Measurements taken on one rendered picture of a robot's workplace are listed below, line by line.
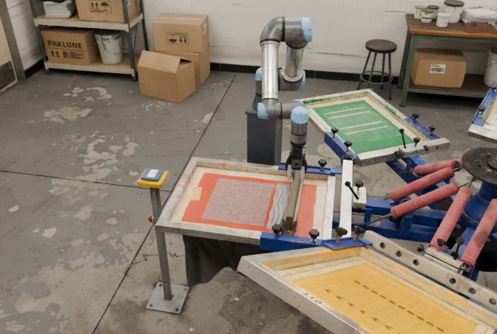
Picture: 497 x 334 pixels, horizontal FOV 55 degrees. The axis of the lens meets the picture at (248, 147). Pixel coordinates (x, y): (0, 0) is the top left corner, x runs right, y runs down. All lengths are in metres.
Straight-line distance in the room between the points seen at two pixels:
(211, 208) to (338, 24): 3.92
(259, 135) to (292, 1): 3.32
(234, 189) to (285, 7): 3.72
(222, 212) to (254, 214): 0.15
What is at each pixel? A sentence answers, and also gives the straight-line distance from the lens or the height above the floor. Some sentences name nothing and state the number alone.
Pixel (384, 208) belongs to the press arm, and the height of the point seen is 1.04.
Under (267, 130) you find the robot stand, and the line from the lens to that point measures 2.71.
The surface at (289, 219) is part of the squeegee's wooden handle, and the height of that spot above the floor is 1.04.
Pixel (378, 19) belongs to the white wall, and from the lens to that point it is 5.90.
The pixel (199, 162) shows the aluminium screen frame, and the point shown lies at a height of 0.98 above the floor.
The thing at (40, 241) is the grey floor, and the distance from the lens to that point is 3.90.
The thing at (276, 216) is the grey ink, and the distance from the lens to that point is 2.30.
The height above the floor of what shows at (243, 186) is 0.96.
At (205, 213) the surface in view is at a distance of 2.33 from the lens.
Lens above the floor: 2.44
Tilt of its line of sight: 32 degrees down
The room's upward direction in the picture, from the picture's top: straight up
